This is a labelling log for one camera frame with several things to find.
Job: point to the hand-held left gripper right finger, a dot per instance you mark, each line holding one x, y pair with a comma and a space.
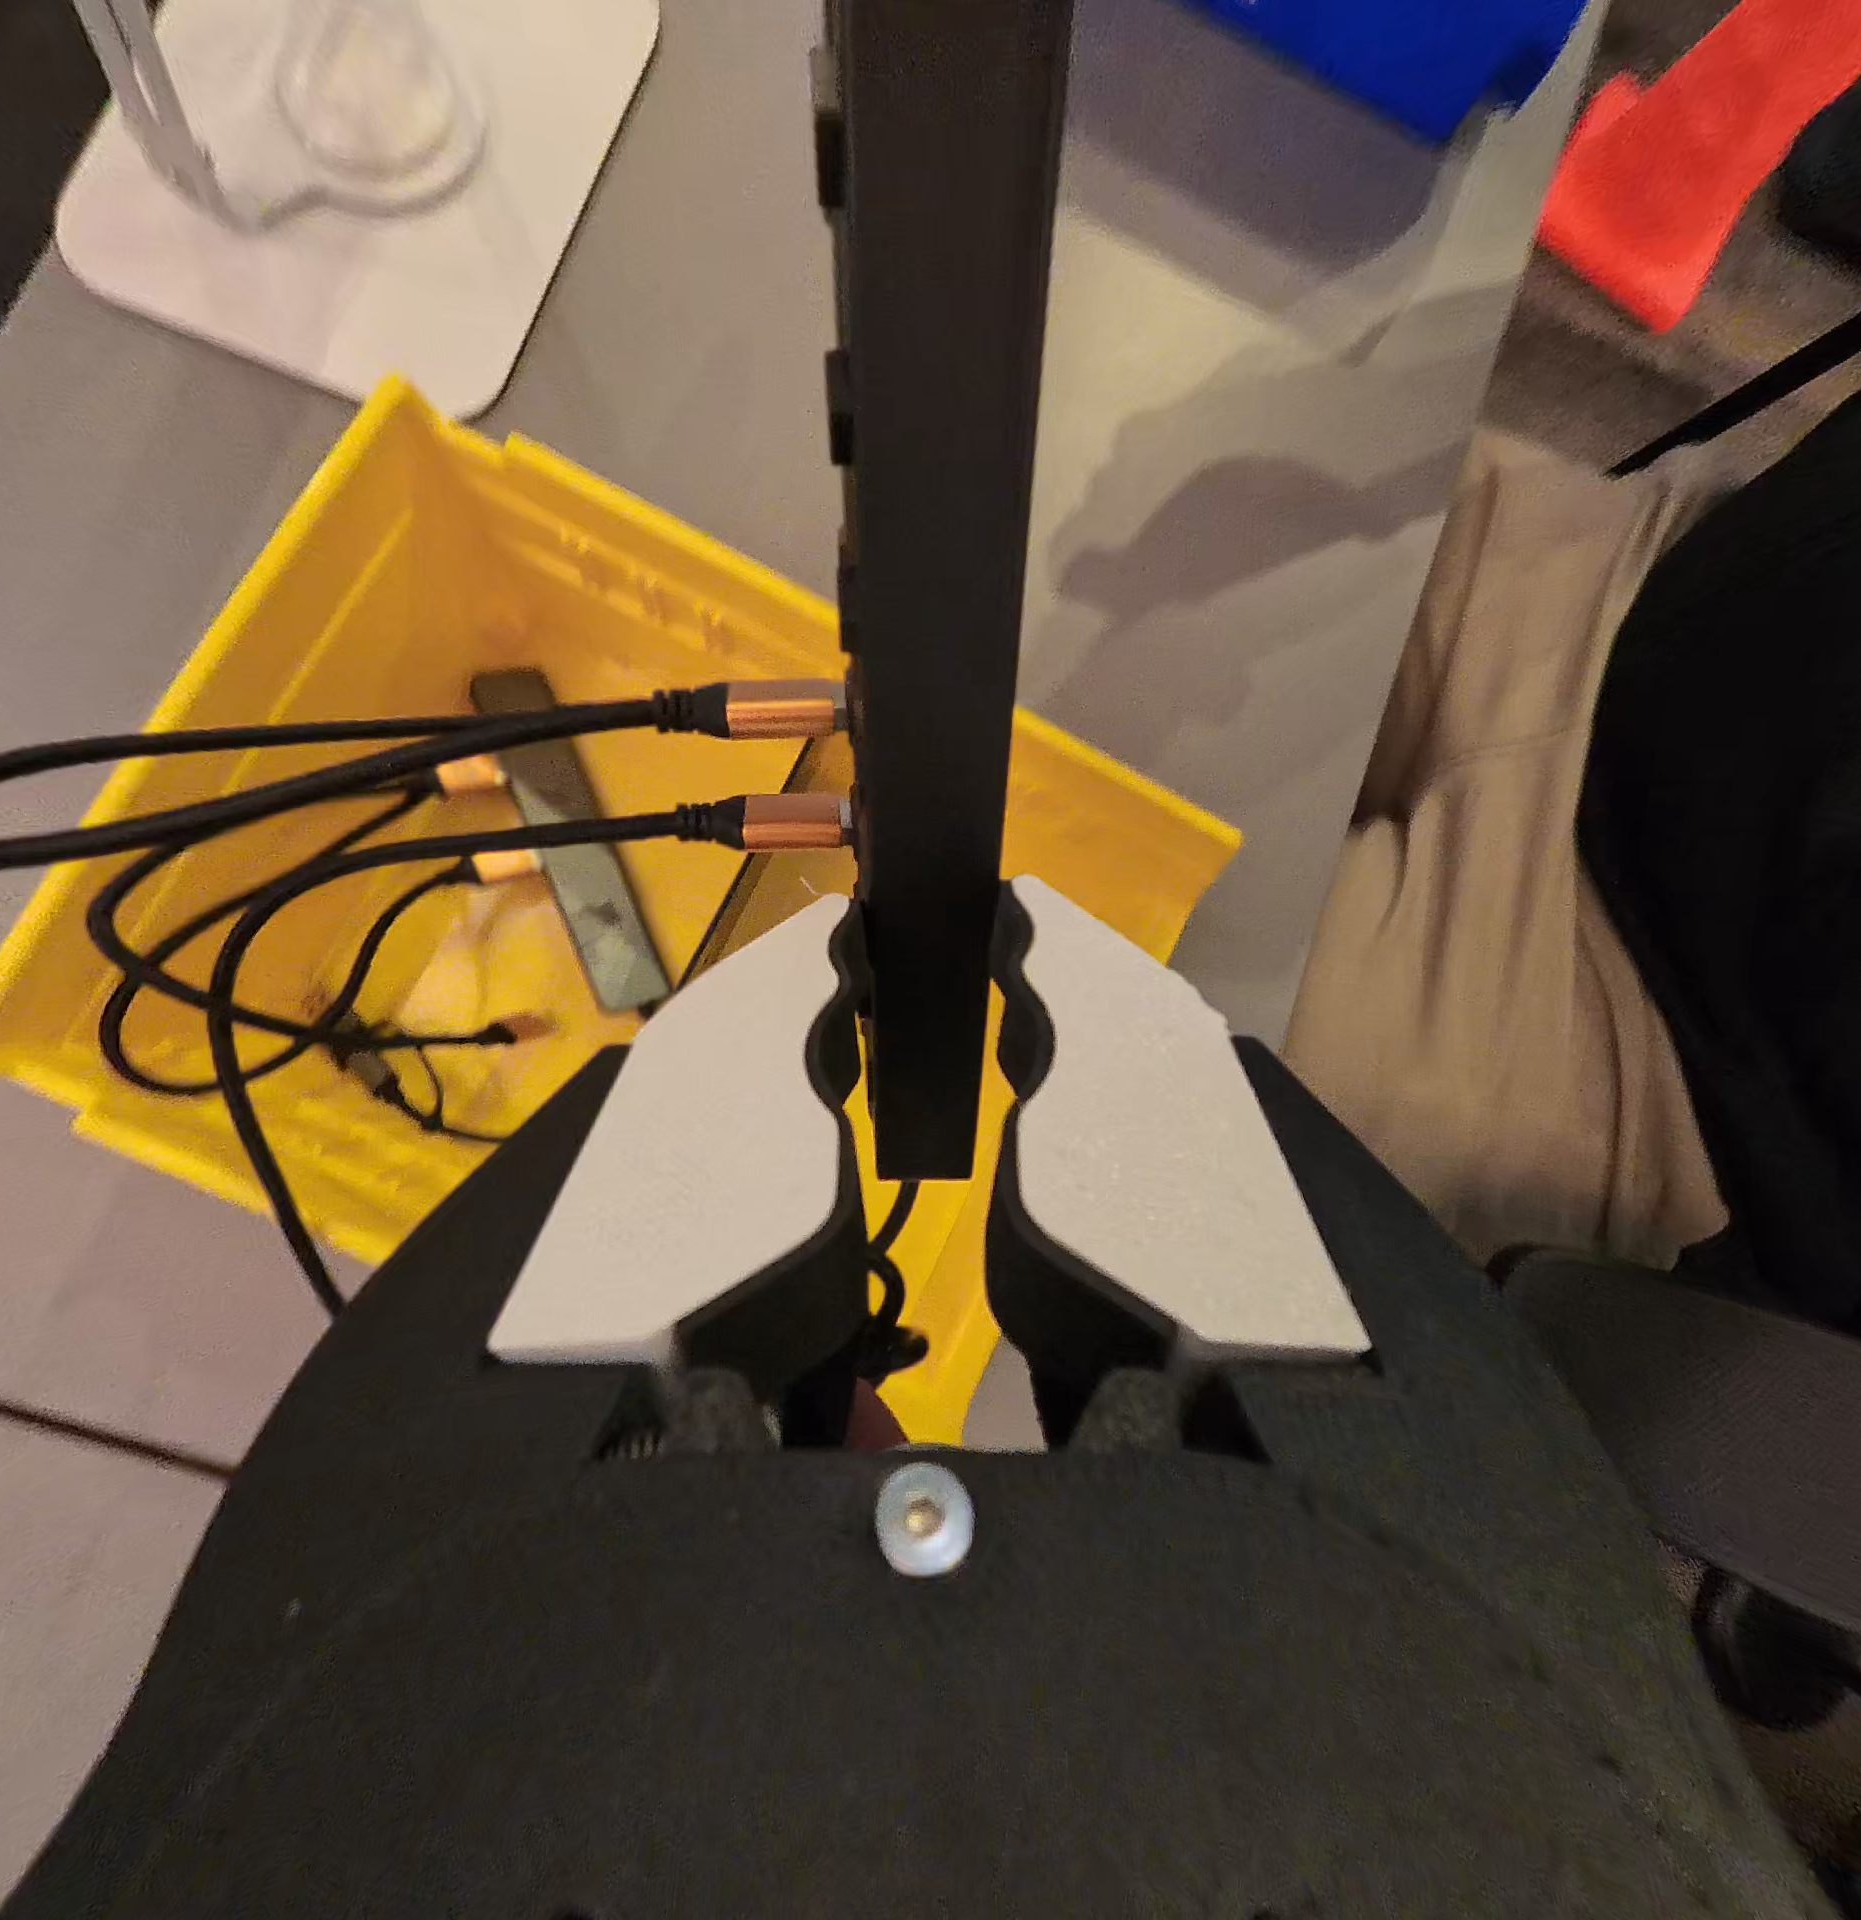
1171, 1155

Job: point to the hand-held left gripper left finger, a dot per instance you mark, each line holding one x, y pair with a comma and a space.
674, 1155

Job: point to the slim grey usb hub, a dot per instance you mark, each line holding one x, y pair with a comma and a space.
571, 855

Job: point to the long black usb hub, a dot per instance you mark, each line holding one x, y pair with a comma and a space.
944, 600

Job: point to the yellow plastic bin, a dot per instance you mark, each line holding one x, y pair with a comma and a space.
421, 600

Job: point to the blue plastic bin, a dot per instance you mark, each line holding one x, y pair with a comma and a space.
1396, 61

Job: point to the black office chair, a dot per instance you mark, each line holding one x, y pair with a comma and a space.
1739, 1425

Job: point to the white document stand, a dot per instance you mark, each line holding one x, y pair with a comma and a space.
421, 300

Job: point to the red plastic bin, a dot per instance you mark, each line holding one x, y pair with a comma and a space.
1649, 210

